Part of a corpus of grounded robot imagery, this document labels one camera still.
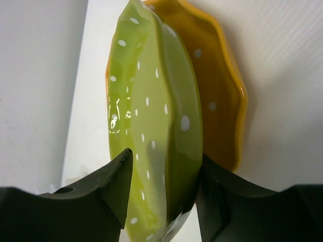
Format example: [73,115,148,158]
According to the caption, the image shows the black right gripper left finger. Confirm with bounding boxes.
[1,149,133,241]

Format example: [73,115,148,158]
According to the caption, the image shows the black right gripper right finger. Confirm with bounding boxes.
[196,155,322,241]

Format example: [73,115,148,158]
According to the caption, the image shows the yellow dotted plate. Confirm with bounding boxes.
[142,1,248,171]

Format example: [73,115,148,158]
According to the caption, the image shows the green dotted plate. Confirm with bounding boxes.
[106,1,203,241]

